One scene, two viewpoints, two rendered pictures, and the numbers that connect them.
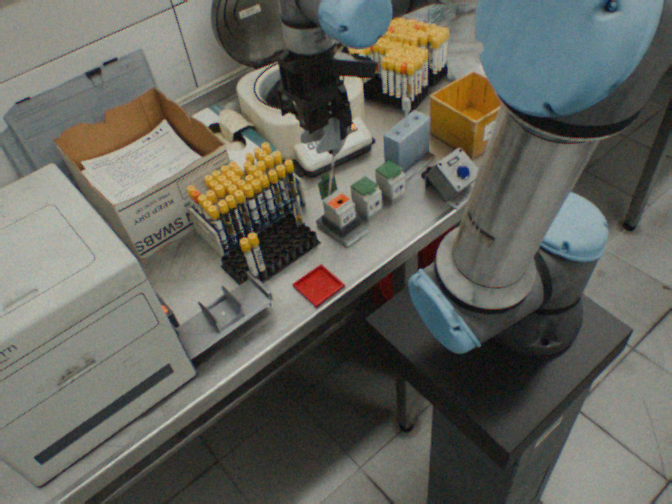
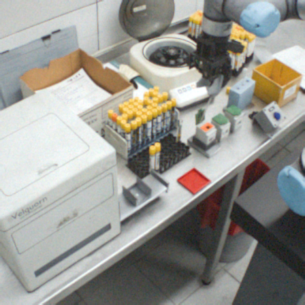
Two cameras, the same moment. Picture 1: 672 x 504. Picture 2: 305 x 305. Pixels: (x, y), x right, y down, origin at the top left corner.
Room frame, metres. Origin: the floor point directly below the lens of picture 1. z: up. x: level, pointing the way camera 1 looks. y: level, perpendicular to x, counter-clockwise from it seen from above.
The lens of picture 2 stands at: (-0.08, 0.28, 1.79)
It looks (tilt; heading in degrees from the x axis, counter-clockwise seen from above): 45 degrees down; 351
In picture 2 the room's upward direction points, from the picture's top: 2 degrees clockwise
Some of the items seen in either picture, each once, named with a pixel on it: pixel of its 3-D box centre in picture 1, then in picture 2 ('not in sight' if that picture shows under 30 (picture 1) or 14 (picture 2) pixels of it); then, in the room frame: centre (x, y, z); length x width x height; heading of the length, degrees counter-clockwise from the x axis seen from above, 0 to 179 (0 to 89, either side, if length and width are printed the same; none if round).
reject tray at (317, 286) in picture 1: (318, 285); (194, 180); (0.68, 0.04, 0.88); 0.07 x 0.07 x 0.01; 34
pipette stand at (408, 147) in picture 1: (407, 145); (240, 97); (0.98, -0.18, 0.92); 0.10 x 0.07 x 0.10; 131
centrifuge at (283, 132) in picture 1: (306, 108); (173, 67); (1.14, 0.02, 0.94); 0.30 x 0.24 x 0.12; 25
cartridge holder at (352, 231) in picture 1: (341, 222); (204, 141); (0.82, -0.02, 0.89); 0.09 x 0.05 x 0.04; 37
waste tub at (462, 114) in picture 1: (472, 115); (276, 83); (1.05, -0.33, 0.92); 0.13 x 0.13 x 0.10; 32
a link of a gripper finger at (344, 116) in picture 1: (338, 114); (222, 72); (0.80, -0.03, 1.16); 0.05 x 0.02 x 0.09; 36
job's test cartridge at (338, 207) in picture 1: (339, 212); (205, 134); (0.82, -0.02, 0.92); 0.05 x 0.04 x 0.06; 37
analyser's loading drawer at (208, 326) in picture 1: (211, 319); (130, 198); (0.61, 0.22, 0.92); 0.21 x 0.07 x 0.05; 124
